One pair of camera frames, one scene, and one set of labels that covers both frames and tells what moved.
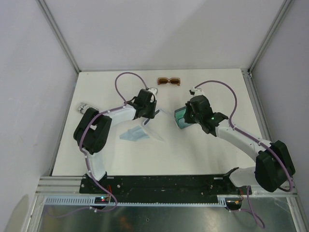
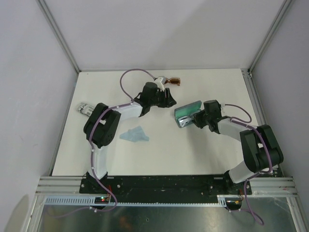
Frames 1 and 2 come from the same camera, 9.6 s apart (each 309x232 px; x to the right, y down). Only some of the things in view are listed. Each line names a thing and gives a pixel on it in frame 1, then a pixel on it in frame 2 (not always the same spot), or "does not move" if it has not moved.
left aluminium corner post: [58, 34] does not move
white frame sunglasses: [156, 123] → [184, 120]
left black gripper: [152, 112] → [169, 102]
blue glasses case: [179, 117] does not move
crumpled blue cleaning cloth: [135, 134] does not move
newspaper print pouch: [82, 107] does not move
